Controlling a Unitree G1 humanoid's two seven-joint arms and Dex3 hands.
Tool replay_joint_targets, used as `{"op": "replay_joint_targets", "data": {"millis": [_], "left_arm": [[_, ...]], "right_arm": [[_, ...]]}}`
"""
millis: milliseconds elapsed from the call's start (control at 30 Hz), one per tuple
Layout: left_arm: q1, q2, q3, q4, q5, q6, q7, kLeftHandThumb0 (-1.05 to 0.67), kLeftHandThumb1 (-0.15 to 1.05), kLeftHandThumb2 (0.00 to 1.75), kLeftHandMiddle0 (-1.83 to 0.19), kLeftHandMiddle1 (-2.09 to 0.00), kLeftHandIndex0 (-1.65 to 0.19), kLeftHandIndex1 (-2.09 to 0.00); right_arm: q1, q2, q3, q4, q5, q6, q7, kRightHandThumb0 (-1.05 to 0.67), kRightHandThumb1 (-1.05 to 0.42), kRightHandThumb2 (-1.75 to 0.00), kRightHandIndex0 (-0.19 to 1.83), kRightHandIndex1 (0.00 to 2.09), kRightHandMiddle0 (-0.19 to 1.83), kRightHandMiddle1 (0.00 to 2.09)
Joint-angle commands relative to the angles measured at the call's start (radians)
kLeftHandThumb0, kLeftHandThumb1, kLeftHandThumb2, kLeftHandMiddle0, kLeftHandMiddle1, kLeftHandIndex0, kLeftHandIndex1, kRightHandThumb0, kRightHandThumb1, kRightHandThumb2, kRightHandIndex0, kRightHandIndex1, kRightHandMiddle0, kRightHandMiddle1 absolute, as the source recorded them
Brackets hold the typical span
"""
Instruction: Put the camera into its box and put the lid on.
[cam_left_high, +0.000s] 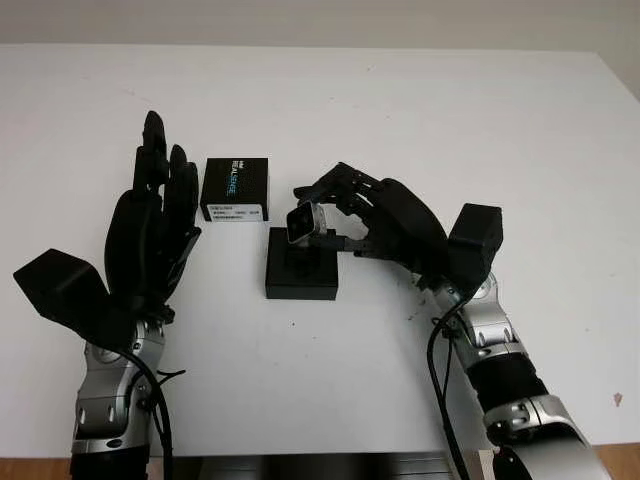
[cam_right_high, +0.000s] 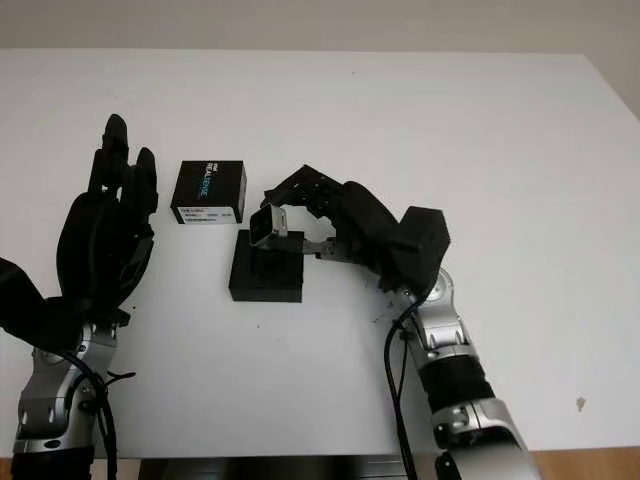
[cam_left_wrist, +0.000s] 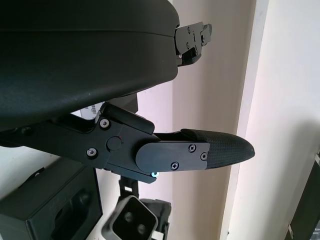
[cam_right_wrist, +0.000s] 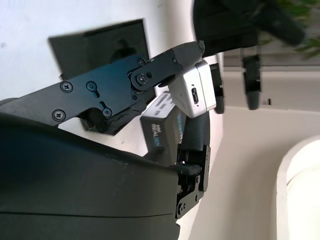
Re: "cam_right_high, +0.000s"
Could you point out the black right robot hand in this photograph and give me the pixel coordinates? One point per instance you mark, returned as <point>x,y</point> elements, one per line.
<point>365,225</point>

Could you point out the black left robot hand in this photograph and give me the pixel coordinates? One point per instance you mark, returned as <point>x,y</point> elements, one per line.
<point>100,245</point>

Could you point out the small silver depth camera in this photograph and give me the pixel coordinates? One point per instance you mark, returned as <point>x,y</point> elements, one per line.
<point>265,227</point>

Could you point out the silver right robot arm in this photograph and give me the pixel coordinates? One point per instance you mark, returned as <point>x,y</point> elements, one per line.
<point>450,340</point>

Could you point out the black box base foam insert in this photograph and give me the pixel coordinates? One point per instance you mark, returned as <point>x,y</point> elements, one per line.
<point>265,285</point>

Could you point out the black printed RealSense box lid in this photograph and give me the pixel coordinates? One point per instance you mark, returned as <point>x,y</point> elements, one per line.
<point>207,187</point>

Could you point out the dark robot torso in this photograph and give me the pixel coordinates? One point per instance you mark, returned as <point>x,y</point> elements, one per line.
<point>275,470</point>

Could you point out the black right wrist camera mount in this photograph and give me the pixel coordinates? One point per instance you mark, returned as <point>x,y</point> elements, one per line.
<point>422,240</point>

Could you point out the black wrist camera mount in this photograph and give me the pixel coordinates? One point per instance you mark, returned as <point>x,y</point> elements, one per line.
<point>422,240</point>
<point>25,310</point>

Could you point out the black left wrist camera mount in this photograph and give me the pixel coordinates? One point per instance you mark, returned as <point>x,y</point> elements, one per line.
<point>25,310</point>

